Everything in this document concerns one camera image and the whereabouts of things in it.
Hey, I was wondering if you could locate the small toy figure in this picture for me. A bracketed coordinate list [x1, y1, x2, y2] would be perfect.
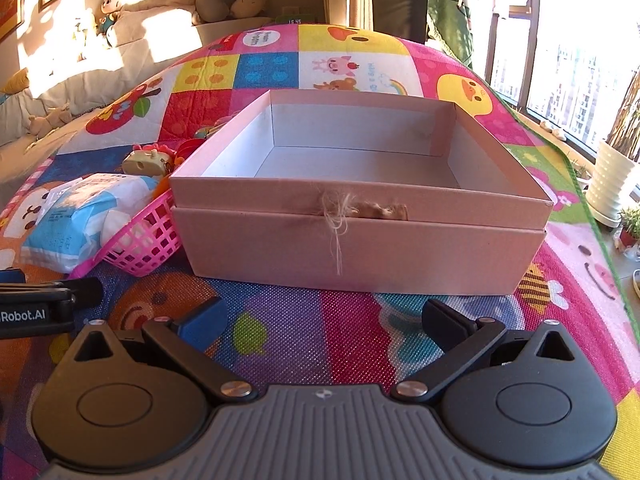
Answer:
[122, 142, 177, 179]

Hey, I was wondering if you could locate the small red potted plant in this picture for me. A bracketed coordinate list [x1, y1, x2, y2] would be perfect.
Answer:
[616, 206, 640, 262]

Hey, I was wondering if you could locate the white sofa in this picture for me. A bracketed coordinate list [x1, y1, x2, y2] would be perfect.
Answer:
[0, 7, 273, 151]

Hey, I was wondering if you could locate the blue white tissue packet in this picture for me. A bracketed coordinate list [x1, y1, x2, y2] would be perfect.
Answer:
[20, 172, 162, 274]

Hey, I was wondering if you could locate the small beige plush toy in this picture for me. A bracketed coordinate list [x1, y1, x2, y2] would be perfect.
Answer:
[26, 104, 74, 139]

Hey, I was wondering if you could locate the white ribbed plant pot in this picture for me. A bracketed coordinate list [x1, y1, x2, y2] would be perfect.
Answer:
[584, 139, 637, 228]

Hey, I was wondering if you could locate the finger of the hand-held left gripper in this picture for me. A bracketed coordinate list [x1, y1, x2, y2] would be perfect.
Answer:
[0, 269, 105, 311]

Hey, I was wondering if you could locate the pink plastic basket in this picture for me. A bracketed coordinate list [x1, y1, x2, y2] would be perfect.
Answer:
[69, 187, 184, 279]

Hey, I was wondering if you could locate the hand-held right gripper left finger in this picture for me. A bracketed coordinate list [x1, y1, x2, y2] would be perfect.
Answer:
[74, 296, 254, 404]

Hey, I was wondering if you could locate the colourful printed blanket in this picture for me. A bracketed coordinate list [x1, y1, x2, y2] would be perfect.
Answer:
[0, 22, 640, 480]

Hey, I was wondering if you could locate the pink cardboard box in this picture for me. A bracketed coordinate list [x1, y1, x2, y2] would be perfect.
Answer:
[169, 89, 556, 295]

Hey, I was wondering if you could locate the digital clock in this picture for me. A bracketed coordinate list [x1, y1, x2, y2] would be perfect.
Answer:
[279, 6, 317, 26]

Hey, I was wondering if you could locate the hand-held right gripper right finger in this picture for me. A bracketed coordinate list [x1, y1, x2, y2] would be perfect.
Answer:
[391, 299, 577, 405]

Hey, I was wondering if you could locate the green hanging cloth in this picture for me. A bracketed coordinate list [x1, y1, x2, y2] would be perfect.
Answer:
[426, 0, 475, 71]

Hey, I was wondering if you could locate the yellow cushion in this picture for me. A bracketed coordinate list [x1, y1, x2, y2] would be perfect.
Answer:
[0, 67, 32, 95]

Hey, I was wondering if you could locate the cream bear plush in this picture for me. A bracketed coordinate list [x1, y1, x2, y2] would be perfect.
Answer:
[231, 0, 270, 19]

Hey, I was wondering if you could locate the orange toy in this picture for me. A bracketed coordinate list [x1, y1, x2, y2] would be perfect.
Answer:
[149, 174, 175, 203]

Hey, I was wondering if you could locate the plush doll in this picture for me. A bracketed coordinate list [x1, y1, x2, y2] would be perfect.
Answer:
[98, 0, 125, 37]

